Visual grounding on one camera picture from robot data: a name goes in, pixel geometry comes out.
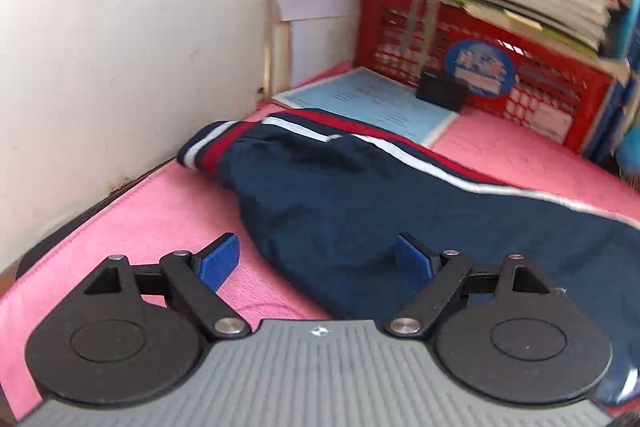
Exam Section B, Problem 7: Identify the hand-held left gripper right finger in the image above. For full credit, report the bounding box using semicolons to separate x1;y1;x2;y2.
386;233;556;338

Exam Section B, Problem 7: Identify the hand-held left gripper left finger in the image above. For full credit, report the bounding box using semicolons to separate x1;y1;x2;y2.
82;233;252;341

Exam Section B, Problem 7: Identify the navy and white jacket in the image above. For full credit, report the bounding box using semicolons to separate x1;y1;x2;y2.
177;108;640;405

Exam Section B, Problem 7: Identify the pink rabbit-print mat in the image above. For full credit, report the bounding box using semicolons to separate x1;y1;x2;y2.
0;61;640;423

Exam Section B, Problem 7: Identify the light blue sheet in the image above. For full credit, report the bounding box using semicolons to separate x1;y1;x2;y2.
271;67;459;148

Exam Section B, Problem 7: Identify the small black box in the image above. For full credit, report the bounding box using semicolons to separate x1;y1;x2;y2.
416;72;469;112

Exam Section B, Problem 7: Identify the red plastic crate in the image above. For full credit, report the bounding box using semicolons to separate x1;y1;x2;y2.
354;0;618;154

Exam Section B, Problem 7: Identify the row of tall blue books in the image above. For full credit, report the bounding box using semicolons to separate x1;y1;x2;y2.
582;0;640;172

